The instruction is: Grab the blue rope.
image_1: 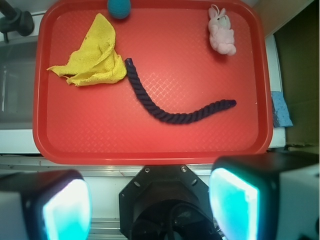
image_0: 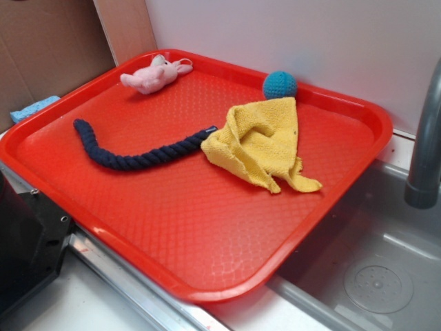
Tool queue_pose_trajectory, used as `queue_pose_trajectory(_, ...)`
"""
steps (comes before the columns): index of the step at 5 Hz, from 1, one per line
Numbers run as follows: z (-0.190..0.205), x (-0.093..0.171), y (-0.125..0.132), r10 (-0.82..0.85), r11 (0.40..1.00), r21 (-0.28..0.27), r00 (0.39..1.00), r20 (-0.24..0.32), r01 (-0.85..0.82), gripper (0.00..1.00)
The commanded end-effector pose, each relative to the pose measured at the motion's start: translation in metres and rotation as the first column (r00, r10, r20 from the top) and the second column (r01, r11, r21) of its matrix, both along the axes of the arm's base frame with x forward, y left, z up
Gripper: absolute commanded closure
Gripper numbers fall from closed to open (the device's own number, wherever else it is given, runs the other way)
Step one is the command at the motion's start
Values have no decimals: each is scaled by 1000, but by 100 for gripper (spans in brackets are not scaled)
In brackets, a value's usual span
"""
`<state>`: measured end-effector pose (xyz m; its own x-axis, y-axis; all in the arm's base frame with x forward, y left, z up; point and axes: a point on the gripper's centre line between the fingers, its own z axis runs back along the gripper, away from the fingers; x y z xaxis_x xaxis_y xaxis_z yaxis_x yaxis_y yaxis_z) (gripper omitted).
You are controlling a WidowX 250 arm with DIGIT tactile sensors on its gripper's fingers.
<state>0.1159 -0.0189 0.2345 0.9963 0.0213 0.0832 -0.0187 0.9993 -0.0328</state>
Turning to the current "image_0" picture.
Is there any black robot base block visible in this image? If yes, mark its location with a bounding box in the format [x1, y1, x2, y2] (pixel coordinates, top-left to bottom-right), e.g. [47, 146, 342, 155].
[1, 174, 73, 317]

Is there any red plastic tray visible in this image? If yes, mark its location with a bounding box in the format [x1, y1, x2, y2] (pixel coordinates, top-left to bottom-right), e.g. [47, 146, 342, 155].
[1, 50, 393, 303]

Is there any yellow terry cloth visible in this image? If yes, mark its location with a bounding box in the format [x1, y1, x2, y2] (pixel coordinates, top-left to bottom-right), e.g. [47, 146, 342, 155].
[201, 97, 322, 194]

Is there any blue crocheted ball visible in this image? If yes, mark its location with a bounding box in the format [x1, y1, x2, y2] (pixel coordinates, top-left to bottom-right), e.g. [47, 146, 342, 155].
[263, 71, 298, 99]

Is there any pink plush toy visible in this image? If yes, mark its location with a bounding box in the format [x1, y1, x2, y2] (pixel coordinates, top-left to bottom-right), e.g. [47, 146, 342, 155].
[120, 54, 193, 95]

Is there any grey sink basin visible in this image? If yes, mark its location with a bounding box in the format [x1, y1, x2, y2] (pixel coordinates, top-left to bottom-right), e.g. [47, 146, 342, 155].
[206, 161, 441, 331]

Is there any grey faucet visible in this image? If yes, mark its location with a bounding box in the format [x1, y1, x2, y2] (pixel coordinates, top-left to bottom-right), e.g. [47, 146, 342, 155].
[404, 63, 440, 209]

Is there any light blue sponge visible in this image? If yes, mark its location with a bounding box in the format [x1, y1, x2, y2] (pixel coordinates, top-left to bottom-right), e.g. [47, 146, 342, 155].
[10, 96, 60, 124]

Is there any brown cardboard panel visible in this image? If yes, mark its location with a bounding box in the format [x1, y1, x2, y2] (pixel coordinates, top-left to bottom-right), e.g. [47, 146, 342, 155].
[1, 1, 156, 131]

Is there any dark blue twisted rope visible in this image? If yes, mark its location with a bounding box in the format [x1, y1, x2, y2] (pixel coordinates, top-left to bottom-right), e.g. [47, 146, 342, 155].
[73, 118, 218, 171]

